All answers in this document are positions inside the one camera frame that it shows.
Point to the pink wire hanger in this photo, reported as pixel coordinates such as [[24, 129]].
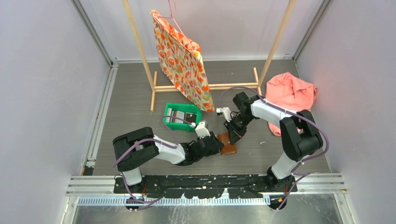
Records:
[[171, 27]]

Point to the brown leather card holder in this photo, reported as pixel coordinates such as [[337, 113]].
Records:
[[228, 148]]

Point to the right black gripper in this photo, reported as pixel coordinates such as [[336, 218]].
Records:
[[235, 134]]

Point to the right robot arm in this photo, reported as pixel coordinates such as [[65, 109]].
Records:
[[299, 135]]

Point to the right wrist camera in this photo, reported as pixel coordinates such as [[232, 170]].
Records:
[[224, 111]]

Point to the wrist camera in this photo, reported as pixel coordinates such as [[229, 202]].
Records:
[[201, 129], [224, 111]]

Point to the stack of credit cards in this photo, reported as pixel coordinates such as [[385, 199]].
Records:
[[180, 117]]

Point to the green plastic card bin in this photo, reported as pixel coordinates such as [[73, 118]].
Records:
[[185, 108]]

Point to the pink crumpled cloth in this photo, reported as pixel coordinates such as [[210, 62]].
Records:
[[290, 92]]

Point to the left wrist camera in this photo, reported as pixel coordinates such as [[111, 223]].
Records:
[[201, 129]]

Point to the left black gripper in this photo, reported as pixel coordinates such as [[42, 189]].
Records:
[[219, 145]]

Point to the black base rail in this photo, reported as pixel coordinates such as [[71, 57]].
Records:
[[205, 186]]

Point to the aluminium frame rail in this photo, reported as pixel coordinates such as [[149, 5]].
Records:
[[98, 190]]

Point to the floral fabric bag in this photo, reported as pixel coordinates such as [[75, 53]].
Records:
[[184, 68]]

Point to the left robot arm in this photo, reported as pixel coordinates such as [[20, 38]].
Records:
[[135, 148]]

